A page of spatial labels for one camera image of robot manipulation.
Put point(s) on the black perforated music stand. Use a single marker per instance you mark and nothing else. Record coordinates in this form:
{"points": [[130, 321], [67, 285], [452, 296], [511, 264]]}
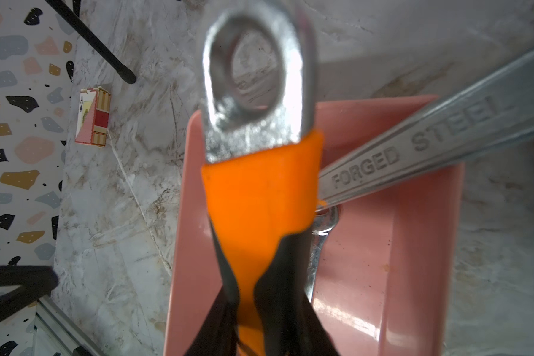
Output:
{"points": [[38, 101]]}

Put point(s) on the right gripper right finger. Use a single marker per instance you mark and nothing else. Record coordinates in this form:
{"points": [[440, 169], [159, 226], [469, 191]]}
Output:
{"points": [[292, 327]]}

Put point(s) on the small combination wrench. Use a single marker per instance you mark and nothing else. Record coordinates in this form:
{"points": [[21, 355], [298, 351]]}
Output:
{"points": [[325, 221]]}

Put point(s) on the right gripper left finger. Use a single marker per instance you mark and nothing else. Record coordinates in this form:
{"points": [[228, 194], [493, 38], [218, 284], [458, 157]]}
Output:
{"points": [[217, 335]]}

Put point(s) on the large silver adjustable wrench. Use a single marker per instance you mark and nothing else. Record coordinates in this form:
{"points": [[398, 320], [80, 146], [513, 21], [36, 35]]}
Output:
{"points": [[495, 112]]}

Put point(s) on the pink plastic storage box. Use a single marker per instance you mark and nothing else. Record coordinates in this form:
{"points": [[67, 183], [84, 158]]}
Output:
{"points": [[383, 278]]}

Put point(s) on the playing card box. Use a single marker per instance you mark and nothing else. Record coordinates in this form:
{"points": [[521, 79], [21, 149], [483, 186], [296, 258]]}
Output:
{"points": [[93, 117]]}

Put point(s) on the orange handled adjustable wrench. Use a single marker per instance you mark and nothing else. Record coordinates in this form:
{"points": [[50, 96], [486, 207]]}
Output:
{"points": [[262, 164]]}

